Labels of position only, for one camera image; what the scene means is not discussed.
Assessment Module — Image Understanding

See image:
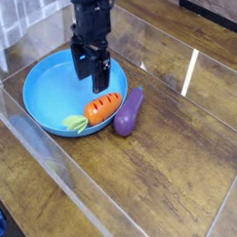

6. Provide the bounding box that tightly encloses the blue round plastic tray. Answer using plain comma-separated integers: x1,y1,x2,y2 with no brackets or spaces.
22,49,128,138

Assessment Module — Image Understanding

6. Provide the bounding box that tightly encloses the black bar in background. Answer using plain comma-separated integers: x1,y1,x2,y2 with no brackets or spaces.
179,0,237,34

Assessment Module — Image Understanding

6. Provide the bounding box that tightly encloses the clear acrylic enclosure wall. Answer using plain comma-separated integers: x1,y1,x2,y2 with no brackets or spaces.
0,0,237,237

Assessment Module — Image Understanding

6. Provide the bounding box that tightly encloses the white sheer curtain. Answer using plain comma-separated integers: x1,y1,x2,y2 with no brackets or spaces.
0,0,76,56

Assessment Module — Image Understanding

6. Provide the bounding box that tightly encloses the orange toy carrot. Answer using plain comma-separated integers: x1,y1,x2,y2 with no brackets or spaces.
62,92,122,134

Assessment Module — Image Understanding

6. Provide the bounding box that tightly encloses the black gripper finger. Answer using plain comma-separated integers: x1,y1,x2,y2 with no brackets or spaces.
91,49,111,94
70,35,92,80

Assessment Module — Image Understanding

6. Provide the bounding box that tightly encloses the purple toy eggplant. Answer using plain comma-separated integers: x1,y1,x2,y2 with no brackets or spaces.
113,86,144,137

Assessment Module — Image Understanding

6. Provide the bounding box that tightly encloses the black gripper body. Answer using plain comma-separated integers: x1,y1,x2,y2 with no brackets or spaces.
71,0,114,48

